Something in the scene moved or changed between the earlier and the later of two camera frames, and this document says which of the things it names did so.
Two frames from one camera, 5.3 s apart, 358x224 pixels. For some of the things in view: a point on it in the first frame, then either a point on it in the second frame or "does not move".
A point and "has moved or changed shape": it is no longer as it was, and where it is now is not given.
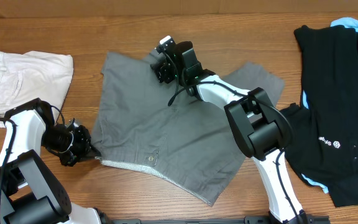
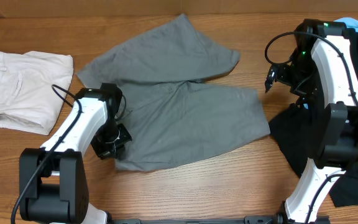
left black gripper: [84, 144] -> [104, 151]
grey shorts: [188, 144] has moved or changed shape
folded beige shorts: [13, 79] does not move
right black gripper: [164, 73] -> [304, 90]
